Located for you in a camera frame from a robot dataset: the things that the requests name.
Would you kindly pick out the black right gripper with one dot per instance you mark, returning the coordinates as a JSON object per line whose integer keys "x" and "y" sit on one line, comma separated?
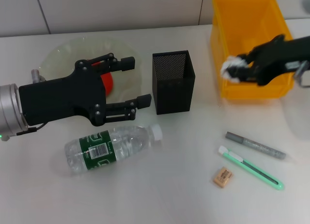
{"x": 278, "y": 54}

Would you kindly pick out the black mesh pen holder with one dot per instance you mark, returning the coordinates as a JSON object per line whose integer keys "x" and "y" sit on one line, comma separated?
{"x": 174, "y": 95}

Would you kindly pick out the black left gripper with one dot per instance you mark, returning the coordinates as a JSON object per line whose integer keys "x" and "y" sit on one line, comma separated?
{"x": 60, "y": 98}

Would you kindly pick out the red orange fruit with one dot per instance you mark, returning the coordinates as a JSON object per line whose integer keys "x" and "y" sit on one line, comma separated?
{"x": 107, "y": 83}

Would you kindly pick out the tan eraser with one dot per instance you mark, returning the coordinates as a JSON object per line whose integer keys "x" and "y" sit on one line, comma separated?
{"x": 223, "y": 177}

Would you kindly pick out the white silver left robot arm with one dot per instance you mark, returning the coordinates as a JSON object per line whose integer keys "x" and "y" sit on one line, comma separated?
{"x": 9, "y": 108}

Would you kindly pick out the clear glass fruit plate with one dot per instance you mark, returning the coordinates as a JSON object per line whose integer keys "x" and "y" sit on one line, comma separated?
{"x": 72, "y": 49}

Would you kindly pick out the white paper ball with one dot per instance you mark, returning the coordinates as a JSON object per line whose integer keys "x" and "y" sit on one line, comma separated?
{"x": 230, "y": 64}

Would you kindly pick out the yellow plastic bin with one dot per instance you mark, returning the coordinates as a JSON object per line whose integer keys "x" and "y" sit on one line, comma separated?
{"x": 242, "y": 20}

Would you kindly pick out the grey glitter pen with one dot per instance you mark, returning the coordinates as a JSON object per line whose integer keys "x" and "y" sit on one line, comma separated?
{"x": 256, "y": 145}

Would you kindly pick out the mint green utility knife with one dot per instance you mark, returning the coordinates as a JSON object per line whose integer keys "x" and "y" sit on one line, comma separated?
{"x": 261, "y": 176}

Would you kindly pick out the clear green-label water bottle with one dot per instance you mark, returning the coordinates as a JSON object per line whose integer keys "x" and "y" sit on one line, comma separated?
{"x": 109, "y": 149}

